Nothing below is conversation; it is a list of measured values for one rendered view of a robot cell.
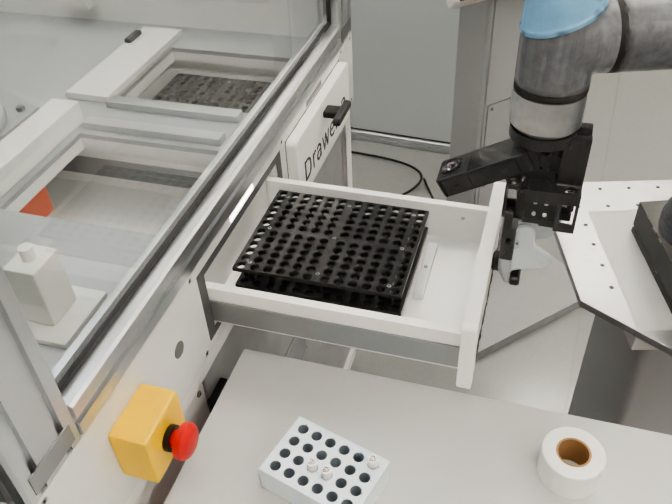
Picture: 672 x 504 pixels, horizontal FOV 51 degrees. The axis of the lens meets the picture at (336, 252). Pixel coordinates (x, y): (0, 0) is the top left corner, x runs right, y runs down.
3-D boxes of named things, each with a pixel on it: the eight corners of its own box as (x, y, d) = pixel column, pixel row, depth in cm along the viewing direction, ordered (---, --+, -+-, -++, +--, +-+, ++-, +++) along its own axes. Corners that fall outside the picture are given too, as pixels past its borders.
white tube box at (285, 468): (389, 479, 83) (390, 460, 80) (352, 538, 77) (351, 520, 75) (301, 434, 88) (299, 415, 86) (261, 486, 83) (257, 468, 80)
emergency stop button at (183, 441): (204, 438, 77) (198, 416, 74) (188, 470, 74) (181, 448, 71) (179, 432, 78) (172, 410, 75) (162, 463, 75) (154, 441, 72)
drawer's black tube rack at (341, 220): (427, 246, 103) (429, 210, 98) (400, 332, 90) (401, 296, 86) (283, 223, 108) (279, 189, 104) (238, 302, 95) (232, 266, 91)
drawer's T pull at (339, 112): (351, 106, 122) (351, 99, 121) (339, 128, 117) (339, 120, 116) (331, 104, 123) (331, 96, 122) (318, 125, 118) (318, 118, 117)
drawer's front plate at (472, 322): (499, 241, 106) (507, 180, 98) (469, 392, 85) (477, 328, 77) (487, 239, 106) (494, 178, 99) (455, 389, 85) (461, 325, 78)
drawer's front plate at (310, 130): (349, 114, 136) (348, 60, 129) (301, 202, 115) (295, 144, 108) (341, 113, 137) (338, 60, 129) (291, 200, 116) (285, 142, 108)
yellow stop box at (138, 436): (194, 431, 80) (183, 390, 75) (165, 487, 74) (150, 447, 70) (154, 421, 81) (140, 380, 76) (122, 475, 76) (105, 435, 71)
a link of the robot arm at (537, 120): (509, 101, 71) (517, 65, 77) (503, 140, 74) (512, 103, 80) (587, 109, 69) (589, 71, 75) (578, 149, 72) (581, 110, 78)
